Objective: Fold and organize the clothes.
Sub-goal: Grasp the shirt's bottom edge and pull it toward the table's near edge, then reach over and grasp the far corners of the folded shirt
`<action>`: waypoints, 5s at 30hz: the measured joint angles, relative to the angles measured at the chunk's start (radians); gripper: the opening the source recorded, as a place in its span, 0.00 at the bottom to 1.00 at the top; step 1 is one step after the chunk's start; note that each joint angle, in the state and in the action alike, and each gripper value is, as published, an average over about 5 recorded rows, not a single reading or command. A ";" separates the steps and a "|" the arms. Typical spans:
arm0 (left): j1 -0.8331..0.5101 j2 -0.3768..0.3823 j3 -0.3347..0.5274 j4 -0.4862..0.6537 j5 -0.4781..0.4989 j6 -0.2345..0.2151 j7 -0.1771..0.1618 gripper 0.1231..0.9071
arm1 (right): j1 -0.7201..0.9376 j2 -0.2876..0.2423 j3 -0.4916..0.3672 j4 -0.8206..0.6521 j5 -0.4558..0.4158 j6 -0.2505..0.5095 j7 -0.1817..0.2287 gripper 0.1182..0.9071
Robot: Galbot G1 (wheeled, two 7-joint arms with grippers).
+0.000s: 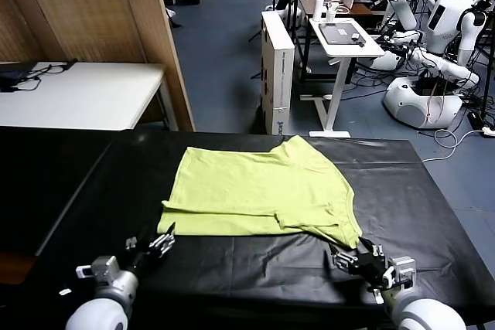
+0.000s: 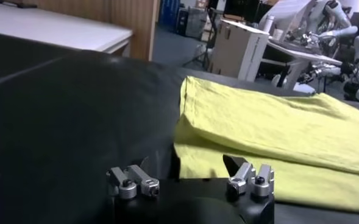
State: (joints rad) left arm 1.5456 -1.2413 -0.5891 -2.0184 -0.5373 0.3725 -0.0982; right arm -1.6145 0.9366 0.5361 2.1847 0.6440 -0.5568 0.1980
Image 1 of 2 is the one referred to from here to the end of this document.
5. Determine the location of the black table cover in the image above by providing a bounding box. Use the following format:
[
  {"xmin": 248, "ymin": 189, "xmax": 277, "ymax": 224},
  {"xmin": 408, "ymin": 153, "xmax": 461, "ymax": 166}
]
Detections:
[
  {"xmin": 0, "ymin": 131, "xmax": 495, "ymax": 330},
  {"xmin": 0, "ymin": 125, "xmax": 121, "ymax": 257}
]

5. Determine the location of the white table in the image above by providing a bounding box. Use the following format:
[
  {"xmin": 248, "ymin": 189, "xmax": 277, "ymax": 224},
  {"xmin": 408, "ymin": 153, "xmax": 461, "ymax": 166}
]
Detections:
[{"xmin": 0, "ymin": 60, "xmax": 179, "ymax": 132}]

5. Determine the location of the tall white cardboard box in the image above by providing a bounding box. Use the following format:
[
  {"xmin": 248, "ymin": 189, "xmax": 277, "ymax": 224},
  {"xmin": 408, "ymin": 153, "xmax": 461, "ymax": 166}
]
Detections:
[{"xmin": 261, "ymin": 10, "xmax": 296, "ymax": 136}]

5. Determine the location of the black power strip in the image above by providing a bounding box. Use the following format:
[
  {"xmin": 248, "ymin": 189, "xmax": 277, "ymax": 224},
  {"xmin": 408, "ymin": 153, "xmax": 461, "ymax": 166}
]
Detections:
[{"xmin": 467, "ymin": 111, "xmax": 495, "ymax": 134}]

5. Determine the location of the black adapter with cable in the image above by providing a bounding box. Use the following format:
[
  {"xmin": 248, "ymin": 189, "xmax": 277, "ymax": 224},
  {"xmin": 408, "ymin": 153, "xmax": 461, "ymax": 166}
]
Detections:
[{"xmin": 15, "ymin": 58, "xmax": 79, "ymax": 92}]

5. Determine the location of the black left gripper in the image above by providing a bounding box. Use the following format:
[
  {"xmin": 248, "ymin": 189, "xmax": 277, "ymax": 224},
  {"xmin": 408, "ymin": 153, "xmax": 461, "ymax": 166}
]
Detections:
[{"xmin": 124, "ymin": 221, "xmax": 177, "ymax": 275}]

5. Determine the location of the white floor cable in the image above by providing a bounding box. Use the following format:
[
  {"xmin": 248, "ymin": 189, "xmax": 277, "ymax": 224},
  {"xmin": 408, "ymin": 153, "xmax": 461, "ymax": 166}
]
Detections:
[{"xmin": 421, "ymin": 127, "xmax": 488, "ymax": 164}]

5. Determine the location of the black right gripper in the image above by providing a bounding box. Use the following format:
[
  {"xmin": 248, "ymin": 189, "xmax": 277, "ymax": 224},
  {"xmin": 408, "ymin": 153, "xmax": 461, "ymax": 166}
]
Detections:
[{"xmin": 330, "ymin": 236, "xmax": 391, "ymax": 289}]

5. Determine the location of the yellow-green T-shirt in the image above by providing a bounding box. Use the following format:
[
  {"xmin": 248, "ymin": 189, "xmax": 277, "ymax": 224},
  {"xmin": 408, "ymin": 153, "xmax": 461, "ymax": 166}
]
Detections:
[{"xmin": 156, "ymin": 134, "xmax": 364, "ymax": 250}]

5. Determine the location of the grey closed laptop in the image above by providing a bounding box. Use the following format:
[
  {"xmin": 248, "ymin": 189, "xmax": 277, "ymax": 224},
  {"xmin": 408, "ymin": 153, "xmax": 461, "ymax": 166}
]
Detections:
[{"xmin": 318, "ymin": 22, "xmax": 367, "ymax": 46}]

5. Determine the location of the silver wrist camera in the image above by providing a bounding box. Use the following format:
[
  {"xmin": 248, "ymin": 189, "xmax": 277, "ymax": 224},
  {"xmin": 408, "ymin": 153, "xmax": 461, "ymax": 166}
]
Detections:
[
  {"xmin": 382, "ymin": 255, "xmax": 417, "ymax": 288},
  {"xmin": 76, "ymin": 255, "xmax": 119, "ymax": 281}
]

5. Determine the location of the wooden partition screen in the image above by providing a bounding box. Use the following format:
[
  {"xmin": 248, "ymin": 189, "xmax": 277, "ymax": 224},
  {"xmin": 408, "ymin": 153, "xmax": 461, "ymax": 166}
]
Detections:
[{"xmin": 0, "ymin": 0, "xmax": 196, "ymax": 133}]

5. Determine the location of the white wheeled humanoid robot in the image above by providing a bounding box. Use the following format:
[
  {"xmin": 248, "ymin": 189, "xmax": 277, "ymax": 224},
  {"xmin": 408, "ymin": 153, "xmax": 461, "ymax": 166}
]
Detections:
[{"xmin": 369, "ymin": 0, "xmax": 489, "ymax": 131}]

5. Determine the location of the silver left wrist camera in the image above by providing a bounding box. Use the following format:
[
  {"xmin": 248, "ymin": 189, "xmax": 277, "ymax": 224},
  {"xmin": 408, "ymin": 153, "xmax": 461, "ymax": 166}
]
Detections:
[{"xmin": 76, "ymin": 255, "xmax": 119, "ymax": 281}]

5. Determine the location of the white standing desk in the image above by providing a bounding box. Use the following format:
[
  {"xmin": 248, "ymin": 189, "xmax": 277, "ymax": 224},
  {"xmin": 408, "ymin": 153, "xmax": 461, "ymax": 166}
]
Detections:
[{"xmin": 300, "ymin": 16, "xmax": 386, "ymax": 138}]

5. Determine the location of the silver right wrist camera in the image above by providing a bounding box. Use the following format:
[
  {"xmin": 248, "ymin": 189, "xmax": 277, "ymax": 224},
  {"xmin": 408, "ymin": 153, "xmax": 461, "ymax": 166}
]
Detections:
[{"xmin": 382, "ymin": 255, "xmax": 417, "ymax": 288}]

